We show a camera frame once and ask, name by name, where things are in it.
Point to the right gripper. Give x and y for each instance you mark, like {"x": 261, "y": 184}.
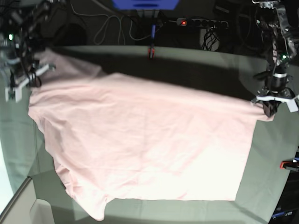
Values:
{"x": 14, "y": 85}

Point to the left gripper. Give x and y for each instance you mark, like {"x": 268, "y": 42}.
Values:
{"x": 271, "y": 100}

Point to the pink printed t-shirt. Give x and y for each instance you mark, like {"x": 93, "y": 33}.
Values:
{"x": 114, "y": 136}

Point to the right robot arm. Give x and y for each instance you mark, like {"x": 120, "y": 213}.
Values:
{"x": 20, "y": 40}

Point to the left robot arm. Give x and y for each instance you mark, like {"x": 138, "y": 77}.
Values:
{"x": 278, "y": 37}

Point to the red clamp right edge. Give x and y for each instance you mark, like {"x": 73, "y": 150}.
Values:
{"x": 292, "y": 165}

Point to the black power strip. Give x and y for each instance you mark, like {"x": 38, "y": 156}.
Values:
{"x": 202, "y": 23}

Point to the red clamp top centre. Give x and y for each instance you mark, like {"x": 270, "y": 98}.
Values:
{"x": 151, "y": 53}

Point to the white bin bottom left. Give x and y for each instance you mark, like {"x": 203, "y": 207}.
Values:
{"x": 26, "y": 208}

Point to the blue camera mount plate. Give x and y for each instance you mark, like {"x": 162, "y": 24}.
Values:
{"x": 145, "y": 4}

